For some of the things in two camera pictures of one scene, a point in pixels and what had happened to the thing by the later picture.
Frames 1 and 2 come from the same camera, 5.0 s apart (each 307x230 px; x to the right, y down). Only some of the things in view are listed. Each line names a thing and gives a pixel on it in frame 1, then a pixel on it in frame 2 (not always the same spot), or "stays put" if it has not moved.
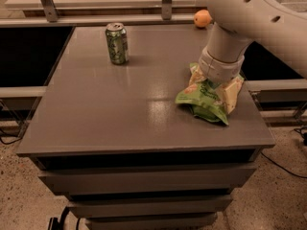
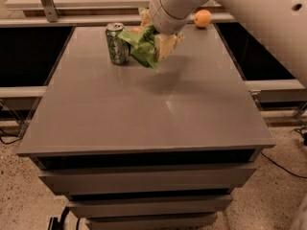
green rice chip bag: (204, 100) to (141, 39)
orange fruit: (202, 18) stays put
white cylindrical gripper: (220, 67) to (167, 22)
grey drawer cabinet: (107, 136) stays put
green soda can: (117, 41) stays put
